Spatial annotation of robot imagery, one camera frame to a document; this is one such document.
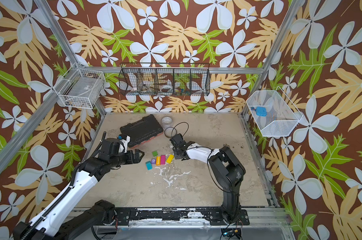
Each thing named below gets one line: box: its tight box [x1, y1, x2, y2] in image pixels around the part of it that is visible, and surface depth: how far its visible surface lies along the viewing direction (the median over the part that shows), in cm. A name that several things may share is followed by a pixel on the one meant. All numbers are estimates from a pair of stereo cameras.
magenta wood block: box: [160, 155, 166, 165], surface depth 97 cm
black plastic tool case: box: [119, 114, 164, 149], surface depth 107 cm
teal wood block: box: [145, 160, 153, 171], surface depth 93 cm
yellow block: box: [166, 154, 175, 164], surface depth 96 cm
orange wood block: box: [156, 156, 161, 166], surface depth 95 cm
